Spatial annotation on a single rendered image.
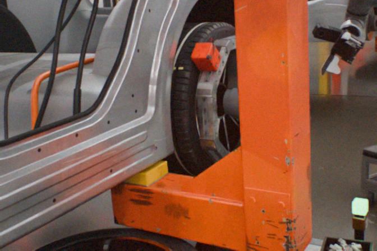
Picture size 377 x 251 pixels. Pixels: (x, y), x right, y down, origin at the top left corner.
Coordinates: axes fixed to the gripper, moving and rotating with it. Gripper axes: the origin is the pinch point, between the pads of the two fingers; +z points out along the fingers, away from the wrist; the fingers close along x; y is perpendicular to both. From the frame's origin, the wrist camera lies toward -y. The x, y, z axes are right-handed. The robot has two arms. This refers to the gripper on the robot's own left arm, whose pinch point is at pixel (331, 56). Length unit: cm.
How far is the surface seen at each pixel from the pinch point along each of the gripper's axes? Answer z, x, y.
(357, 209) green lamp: 23.9, 27.3, 30.6
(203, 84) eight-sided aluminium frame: -4, 38, -32
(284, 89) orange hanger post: 29.2, 0.6, -7.9
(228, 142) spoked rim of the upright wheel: -24, 73, -13
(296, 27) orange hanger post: 19.2, -12.3, -14.2
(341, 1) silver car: -274, 95, 4
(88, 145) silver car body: 53, 36, -47
